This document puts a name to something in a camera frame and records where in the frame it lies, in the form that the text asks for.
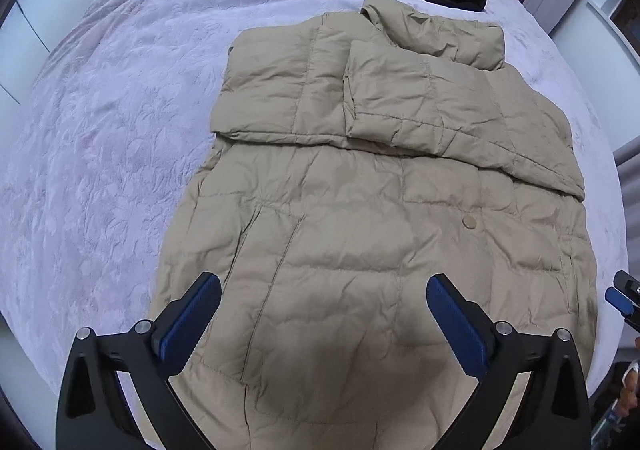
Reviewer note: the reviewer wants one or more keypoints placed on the blue white box on floor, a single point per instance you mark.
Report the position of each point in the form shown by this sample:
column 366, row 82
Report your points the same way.
column 615, row 424

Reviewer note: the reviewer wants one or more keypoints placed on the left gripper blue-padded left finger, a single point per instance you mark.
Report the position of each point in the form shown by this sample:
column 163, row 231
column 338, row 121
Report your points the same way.
column 93, row 411

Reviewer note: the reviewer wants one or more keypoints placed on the beige puffer jacket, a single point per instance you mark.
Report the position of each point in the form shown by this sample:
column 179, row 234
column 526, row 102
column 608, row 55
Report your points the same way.
column 357, row 154

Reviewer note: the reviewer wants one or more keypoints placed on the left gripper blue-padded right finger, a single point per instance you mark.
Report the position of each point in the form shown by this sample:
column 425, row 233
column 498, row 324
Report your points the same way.
column 553, row 412

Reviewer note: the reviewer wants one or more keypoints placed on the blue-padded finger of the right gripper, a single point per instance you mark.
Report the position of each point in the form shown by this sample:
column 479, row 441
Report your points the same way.
column 626, row 284
column 621, row 302

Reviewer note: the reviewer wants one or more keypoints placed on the lavender bed blanket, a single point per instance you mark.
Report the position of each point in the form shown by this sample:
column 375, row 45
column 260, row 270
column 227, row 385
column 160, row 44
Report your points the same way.
column 119, row 124

